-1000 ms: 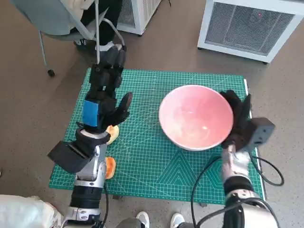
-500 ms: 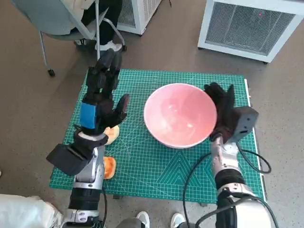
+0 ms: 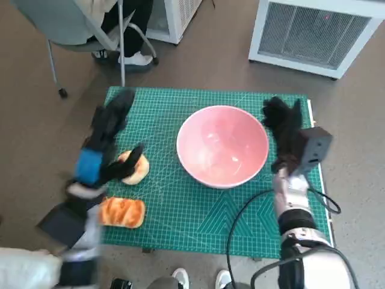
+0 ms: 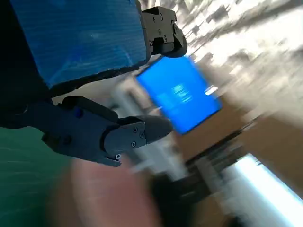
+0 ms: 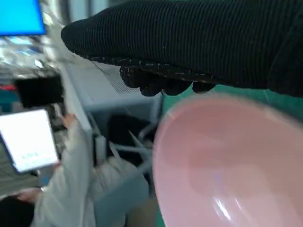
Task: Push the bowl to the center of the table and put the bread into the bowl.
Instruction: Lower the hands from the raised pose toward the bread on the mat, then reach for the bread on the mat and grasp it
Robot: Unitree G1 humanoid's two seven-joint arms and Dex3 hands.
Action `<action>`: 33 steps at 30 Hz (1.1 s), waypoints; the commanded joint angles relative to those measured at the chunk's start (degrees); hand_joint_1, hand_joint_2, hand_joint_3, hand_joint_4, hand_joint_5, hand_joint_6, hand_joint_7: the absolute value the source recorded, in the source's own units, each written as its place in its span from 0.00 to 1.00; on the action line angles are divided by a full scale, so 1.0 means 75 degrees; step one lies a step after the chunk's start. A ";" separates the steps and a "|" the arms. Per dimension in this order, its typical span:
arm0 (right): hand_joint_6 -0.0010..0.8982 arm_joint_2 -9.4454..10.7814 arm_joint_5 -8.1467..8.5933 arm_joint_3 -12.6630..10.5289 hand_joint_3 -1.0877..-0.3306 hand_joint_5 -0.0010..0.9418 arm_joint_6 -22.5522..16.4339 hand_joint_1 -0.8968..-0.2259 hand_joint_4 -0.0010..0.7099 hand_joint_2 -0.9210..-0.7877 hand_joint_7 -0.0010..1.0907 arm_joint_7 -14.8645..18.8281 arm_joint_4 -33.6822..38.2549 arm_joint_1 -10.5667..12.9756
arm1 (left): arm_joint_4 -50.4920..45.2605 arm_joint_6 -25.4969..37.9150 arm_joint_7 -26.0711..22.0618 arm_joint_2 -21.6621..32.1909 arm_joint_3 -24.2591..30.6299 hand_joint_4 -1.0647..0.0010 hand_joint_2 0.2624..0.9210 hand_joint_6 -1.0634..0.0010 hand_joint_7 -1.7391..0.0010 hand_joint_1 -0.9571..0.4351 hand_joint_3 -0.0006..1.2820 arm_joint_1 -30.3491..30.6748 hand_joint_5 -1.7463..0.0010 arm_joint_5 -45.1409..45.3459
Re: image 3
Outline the short black looped cable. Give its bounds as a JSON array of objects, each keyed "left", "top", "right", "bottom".
[{"left": 307, "top": 185, "right": 342, "bottom": 215}]

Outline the right hand in black glove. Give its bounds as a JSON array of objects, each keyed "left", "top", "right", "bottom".
[{"left": 260, "top": 96, "right": 306, "bottom": 175}]

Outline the small black device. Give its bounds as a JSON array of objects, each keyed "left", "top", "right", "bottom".
[{"left": 110, "top": 277, "right": 134, "bottom": 289}]

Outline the green cutting mat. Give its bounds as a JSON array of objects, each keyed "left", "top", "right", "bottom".
[{"left": 99, "top": 86, "right": 331, "bottom": 259}]

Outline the white shoe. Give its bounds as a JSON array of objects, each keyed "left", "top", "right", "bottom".
[
  {"left": 171, "top": 267, "right": 190, "bottom": 289},
  {"left": 216, "top": 269, "right": 232, "bottom": 289}
]

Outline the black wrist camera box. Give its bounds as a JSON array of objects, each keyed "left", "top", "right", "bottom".
[
  {"left": 296, "top": 126, "right": 334, "bottom": 176},
  {"left": 35, "top": 201, "right": 90, "bottom": 252}
]

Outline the grey office chair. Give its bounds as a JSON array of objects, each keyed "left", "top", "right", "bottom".
[{"left": 11, "top": 0, "right": 160, "bottom": 99}]

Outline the pink bowl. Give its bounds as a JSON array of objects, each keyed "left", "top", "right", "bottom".
[{"left": 176, "top": 105, "right": 270, "bottom": 190}]

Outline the bare left hand, blue tape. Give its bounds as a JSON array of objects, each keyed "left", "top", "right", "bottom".
[{"left": 67, "top": 89, "right": 145, "bottom": 193}]

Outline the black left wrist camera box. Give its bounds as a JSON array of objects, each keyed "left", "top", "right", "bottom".
[{"left": 35, "top": 201, "right": 90, "bottom": 252}]

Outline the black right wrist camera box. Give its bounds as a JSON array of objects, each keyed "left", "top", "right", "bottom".
[{"left": 296, "top": 126, "right": 334, "bottom": 176}]

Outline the long black robot cable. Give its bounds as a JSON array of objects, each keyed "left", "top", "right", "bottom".
[{"left": 226, "top": 188, "right": 276, "bottom": 289}]

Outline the rectangular toy bread loaf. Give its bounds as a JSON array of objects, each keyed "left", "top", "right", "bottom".
[{"left": 98, "top": 196, "right": 147, "bottom": 229}]

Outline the large white grille unit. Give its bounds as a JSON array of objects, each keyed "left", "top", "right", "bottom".
[{"left": 248, "top": 0, "right": 385, "bottom": 81}]

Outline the round toy bread bun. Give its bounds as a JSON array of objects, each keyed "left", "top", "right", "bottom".
[{"left": 116, "top": 149, "right": 150, "bottom": 185}]

